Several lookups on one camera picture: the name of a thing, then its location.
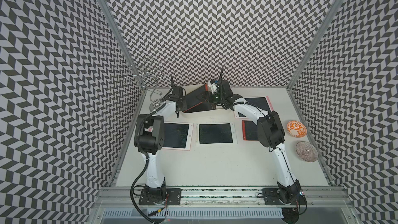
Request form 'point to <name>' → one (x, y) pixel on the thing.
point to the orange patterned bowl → (296, 129)
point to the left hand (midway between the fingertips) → (182, 106)
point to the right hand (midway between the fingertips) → (201, 99)
